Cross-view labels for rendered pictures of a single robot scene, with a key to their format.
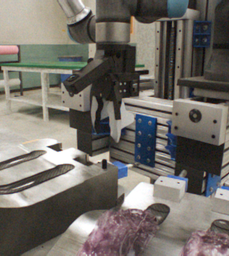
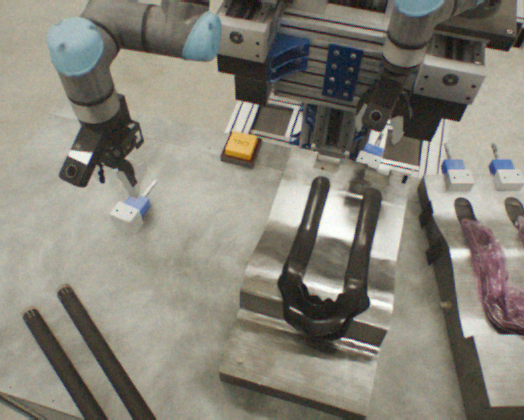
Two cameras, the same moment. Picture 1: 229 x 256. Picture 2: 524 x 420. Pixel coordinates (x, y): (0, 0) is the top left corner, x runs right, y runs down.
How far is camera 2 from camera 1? 0.88 m
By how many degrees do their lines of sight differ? 47
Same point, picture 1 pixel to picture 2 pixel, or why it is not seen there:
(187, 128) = (437, 90)
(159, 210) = (462, 204)
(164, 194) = (458, 187)
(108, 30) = (415, 57)
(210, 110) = (471, 76)
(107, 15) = (417, 43)
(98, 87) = not seen: hidden behind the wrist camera
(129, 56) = not seen: hidden behind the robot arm
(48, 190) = (390, 231)
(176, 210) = (474, 200)
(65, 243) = (460, 275)
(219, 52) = not seen: outside the picture
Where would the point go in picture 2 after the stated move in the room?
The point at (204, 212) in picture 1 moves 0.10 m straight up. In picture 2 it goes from (493, 195) to (513, 166)
